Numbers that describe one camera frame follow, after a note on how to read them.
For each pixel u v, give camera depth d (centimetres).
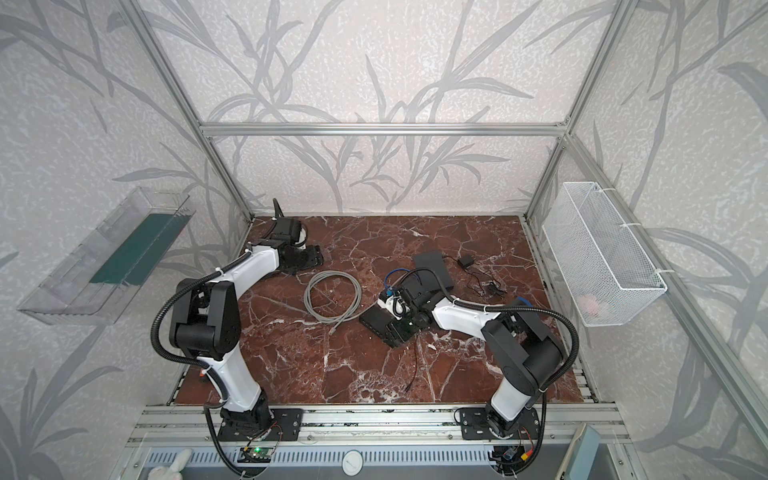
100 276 65
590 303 72
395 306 80
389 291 81
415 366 83
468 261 105
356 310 94
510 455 75
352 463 68
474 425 74
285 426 73
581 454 66
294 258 81
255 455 72
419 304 71
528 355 45
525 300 97
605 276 61
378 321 84
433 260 106
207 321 50
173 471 66
